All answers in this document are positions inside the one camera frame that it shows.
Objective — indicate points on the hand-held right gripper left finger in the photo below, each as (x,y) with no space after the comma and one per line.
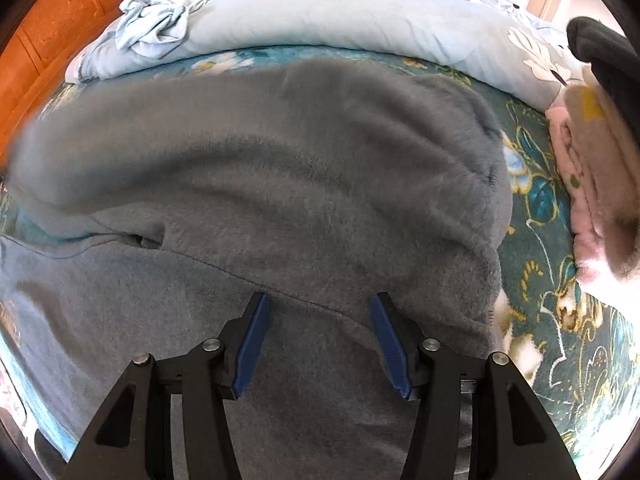
(252,345)

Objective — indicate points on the pink folded cloth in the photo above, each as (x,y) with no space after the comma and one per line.
(575,195)

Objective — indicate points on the grey fleece garment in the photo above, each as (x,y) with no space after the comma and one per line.
(280,170)

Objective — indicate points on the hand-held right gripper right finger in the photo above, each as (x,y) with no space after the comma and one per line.
(390,345)

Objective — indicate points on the black folded cloth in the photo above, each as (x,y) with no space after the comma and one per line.
(607,57)

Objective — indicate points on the orange wooden headboard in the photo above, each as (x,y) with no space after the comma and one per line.
(47,45)

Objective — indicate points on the light blue crumpled cloth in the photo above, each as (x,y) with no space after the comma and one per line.
(155,22)

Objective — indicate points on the light blue floral quilt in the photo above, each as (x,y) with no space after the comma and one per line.
(320,7)

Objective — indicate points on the teal floral bed sheet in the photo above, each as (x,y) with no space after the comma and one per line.
(537,240)

